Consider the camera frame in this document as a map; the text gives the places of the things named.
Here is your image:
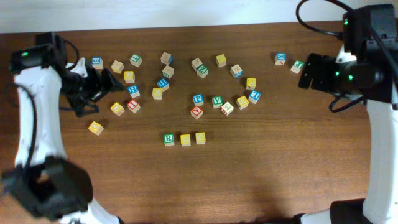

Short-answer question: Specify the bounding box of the yellow O block lowest left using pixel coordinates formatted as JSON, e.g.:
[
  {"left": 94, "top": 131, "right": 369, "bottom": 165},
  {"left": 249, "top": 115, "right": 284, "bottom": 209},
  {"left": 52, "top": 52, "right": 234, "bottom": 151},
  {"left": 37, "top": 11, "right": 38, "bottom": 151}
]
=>
[{"left": 88, "top": 121, "right": 104, "bottom": 136}]

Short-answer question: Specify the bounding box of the blue h block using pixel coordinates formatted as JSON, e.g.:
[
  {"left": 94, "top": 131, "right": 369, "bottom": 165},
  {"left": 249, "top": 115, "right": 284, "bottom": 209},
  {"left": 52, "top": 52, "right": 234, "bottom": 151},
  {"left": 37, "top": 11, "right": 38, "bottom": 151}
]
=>
[
  {"left": 157, "top": 78, "right": 169, "bottom": 92},
  {"left": 127, "top": 85, "right": 141, "bottom": 98}
]

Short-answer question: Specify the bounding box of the wood block green side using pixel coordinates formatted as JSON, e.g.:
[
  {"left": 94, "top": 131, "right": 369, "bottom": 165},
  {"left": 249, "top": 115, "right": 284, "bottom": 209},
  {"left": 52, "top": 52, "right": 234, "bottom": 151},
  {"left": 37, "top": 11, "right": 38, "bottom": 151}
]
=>
[{"left": 162, "top": 65, "right": 175, "bottom": 79}]

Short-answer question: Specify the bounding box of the wood block blue D side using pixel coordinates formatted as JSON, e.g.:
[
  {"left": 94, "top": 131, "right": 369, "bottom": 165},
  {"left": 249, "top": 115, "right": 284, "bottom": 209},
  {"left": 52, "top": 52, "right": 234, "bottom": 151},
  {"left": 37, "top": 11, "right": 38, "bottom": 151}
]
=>
[{"left": 160, "top": 52, "right": 173, "bottom": 65}]

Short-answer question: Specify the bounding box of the green R block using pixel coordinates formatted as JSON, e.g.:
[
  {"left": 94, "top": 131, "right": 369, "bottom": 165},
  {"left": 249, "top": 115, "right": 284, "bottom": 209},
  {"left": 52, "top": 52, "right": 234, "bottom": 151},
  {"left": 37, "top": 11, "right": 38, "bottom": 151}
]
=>
[{"left": 164, "top": 134, "right": 175, "bottom": 146}]

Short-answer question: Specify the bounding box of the green V block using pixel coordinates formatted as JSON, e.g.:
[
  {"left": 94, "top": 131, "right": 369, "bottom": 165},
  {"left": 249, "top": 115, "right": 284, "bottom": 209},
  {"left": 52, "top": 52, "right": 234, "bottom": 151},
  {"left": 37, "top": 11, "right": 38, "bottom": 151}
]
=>
[{"left": 212, "top": 96, "right": 223, "bottom": 109}]

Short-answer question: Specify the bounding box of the yellow O block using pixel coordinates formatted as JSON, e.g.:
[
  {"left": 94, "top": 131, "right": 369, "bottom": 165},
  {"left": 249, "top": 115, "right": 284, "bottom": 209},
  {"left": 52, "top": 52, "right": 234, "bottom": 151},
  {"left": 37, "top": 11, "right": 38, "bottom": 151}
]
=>
[{"left": 110, "top": 102, "right": 125, "bottom": 116}]

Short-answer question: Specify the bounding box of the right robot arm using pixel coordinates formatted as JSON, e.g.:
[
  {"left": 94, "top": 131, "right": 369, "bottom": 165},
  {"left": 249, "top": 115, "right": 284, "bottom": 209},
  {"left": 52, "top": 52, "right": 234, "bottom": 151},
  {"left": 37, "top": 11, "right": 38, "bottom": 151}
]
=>
[{"left": 292, "top": 4, "right": 397, "bottom": 223}]

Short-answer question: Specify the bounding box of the blue I block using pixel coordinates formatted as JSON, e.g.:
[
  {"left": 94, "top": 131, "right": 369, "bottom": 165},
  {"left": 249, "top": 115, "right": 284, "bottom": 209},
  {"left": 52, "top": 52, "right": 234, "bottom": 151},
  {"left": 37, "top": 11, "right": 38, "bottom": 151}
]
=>
[{"left": 248, "top": 90, "right": 261, "bottom": 104}]

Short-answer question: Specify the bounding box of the green J block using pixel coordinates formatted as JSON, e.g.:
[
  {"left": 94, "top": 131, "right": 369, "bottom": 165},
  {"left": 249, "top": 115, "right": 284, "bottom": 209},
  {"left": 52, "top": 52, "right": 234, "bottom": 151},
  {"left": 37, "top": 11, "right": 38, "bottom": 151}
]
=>
[{"left": 290, "top": 60, "right": 304, "bottom": 74}]

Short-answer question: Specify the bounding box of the blue H block centre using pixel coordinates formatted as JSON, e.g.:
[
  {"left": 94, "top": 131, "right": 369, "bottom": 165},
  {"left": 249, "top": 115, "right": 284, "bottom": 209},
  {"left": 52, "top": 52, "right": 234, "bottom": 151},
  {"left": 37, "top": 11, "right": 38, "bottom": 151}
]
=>
[{"left": 157, "top": 78, "right": 169, "bottom": 92}]

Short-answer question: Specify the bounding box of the blue H block left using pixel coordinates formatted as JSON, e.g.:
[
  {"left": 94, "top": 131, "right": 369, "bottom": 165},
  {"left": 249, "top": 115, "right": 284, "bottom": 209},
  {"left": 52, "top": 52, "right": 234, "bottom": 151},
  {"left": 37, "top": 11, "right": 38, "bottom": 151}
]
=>
[{"left": 127, "top": 85, "right": 141, "bottom": 98}]

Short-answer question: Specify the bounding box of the white picture block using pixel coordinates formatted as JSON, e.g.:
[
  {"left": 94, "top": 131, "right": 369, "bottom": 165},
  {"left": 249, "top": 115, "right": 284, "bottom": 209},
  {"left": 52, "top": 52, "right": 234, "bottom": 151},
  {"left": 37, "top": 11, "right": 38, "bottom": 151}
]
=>
[{"left": 221, "top": 102, "right": 234, "bottom": 116}]

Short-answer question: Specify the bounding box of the blue P block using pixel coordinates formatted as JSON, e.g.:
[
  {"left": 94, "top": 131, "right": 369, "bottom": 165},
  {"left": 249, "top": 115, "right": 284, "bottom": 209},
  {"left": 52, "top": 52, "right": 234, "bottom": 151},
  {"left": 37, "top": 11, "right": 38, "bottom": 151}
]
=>
[{"left": 193, "top": 94, "right": 204, "bottom": 106}]

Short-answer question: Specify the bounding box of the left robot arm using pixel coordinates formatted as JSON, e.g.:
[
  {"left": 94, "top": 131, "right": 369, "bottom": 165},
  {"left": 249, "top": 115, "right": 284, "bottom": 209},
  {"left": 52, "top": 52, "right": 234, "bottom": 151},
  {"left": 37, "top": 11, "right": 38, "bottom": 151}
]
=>
[{"left": 1, "top": 32, "right": 124, "bottom": 223}]

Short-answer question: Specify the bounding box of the green Z block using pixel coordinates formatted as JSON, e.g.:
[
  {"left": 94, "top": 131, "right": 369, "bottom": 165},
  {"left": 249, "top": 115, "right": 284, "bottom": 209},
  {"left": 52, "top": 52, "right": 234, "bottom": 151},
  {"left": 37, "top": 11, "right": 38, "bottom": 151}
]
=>
[{"left": 197, "top": 64, "right": 209, "bottom": 78}]

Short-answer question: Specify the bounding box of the yellow block top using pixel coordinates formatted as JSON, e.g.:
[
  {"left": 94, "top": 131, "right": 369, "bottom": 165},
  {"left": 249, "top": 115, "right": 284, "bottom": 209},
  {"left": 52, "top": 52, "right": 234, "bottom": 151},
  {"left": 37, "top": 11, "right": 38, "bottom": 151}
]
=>
[{"left": 216, "top": 54, "right": 227, "bottom": 68}]

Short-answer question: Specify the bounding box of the yellow G block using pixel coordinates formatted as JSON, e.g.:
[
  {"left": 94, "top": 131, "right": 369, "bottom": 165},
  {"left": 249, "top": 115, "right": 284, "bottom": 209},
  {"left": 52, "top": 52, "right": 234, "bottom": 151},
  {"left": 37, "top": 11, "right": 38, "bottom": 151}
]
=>
[{"left": 124, "top": 70, "right": 135, "bottom": 83}]

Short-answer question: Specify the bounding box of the plain wood yellow-side block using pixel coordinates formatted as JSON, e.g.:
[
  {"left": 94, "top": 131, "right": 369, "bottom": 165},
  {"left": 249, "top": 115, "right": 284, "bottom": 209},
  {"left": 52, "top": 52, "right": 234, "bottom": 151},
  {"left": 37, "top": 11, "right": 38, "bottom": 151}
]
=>
[{"left": 111, "top": 60, "right": 124, "bottom": 74}]

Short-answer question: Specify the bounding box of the wood block blue D front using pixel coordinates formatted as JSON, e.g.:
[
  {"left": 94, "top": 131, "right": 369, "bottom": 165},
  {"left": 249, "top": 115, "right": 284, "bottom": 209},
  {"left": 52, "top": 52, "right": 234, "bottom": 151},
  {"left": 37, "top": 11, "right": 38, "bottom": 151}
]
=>
[{"left": 230, "top": 64, "right": 243, "bottom": 78}]

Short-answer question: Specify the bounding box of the blue X block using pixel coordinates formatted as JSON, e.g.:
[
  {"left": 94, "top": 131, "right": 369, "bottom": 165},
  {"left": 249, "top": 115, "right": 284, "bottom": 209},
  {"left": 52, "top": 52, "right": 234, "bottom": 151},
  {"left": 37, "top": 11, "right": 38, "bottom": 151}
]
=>
[{"left": 274, "top": 52, "right": 287, "bottom": 65}]

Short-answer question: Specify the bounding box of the yellow S block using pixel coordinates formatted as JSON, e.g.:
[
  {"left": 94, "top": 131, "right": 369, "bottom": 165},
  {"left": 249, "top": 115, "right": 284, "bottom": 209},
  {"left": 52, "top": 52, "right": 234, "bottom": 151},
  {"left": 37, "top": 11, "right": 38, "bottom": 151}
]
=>
[{"left": 180, "top": 134, "right": 191, "bottom": 147}]

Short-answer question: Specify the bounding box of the red I block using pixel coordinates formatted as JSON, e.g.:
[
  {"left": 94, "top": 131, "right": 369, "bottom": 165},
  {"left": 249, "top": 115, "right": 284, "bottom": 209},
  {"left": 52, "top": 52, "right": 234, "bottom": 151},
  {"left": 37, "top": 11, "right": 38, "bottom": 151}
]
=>
[{"left": 127, "top": 100, "right": 141, "bottom": 113}]

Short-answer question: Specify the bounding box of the yellow E block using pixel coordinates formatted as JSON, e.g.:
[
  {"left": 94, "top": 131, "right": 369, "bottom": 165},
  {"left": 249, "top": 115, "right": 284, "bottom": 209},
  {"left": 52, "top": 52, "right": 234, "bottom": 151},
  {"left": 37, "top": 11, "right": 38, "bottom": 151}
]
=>
[{"left": 236, "top": 96, "right": 249, "bottom": 110}]

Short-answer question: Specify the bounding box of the plain wood block top centre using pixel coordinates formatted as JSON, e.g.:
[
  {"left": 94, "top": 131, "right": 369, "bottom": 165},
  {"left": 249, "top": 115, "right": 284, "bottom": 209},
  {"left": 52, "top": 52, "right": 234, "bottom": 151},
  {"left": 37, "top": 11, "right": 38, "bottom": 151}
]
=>
[{"left": 191, "top": 58, "right": 203, "bottom": 71}]

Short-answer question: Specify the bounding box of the green L block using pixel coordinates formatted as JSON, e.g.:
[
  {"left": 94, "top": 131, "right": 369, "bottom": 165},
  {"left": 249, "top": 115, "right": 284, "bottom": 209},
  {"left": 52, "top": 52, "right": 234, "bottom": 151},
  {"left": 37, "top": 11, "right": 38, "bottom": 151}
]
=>
[{"left": 129, "top": 54, "right": 142, "bottom": 67}]

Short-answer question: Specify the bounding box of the blue block far left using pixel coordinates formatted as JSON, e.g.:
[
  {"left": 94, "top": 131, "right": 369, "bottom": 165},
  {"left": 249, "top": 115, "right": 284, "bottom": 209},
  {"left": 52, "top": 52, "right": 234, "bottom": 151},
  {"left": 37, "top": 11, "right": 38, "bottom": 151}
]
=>
[{"left": 91, "top": 57, "right": 103, "bottom": 70}]

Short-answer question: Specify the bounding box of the red V block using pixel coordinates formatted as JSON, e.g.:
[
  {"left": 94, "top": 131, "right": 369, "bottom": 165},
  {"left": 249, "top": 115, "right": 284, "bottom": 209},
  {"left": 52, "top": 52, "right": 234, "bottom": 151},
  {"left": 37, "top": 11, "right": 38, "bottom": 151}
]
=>
[{"left": 190, "top": 106, "right": 203, "bottom": 119}]

